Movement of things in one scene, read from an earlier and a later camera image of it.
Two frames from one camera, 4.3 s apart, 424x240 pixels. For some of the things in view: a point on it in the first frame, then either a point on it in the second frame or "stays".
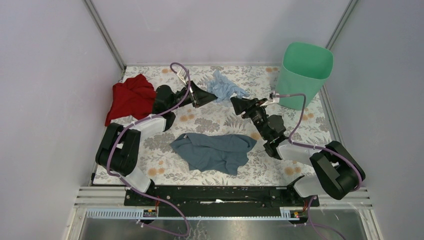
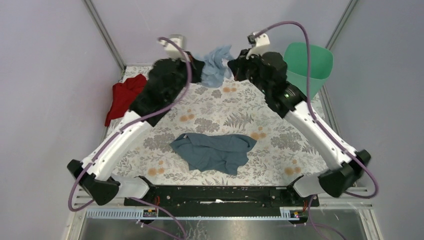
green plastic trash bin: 306,68 stays
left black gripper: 199,96 → 197,68
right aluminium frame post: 341,24 stays
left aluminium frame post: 104,33 stays
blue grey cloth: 224,153 stays
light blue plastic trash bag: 222,88 → 216,67
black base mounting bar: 219,197 stays
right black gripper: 241,105 → 237,66
